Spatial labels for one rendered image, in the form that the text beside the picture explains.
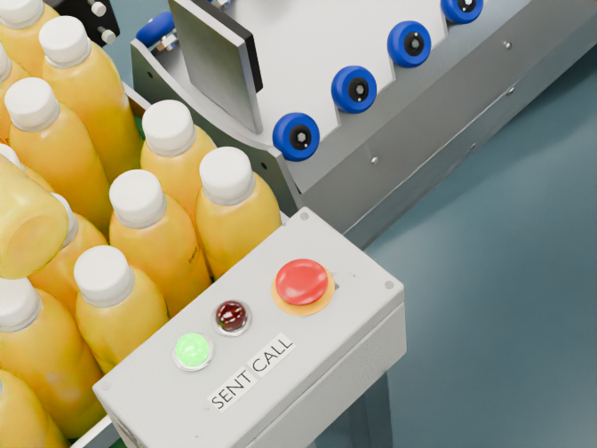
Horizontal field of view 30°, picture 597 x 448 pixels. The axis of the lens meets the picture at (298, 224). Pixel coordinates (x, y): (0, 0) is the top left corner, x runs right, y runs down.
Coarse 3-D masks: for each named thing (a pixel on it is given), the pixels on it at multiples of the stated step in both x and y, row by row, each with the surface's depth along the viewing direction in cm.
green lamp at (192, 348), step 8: (184, 336) 74; (192, 336) 74; (200, 336) 74; (184, 344) 74; (192, 344) 74; (200, 344) 74; (176, 352) 74; (184, 352) 74; (192, 352) 74; (200, 352) 74; (208, 352) 74; (184, 360) 74; (192, 360) 74; (200, 360) 74
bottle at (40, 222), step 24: (0, 168) 79; (0, 192) 77; (24, 192) 77; (48, 192) 79; (0, 216) 76; (24, 216) 76; (48, 216) 78; (0, 240) 76; (24, 240) 78; (48, 240) 80; (0, 264) 77; (24, 264) 79
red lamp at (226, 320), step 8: (224, 304) 75; (232, 304) 75; (240, 304) 75; (216, 312) 75; (224, 312) 75; (232, 312) 75; (240, 312) 75; (216, 320) 75; (224, 320) 75; (232, 320) 75; (240, 320) 75; (224, 328) 75; (232, 328) 75
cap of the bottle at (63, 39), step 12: (48, 24) 95; (60, 24) 95; (72, 24) 95; (48, 36) 94; (60, 36) 94; (72, 36) 94; (84, 36) 94; (48, 48) 93; (60, 48) 93; (72, 48) 93; (84, 48) 95; (60, 60) 94
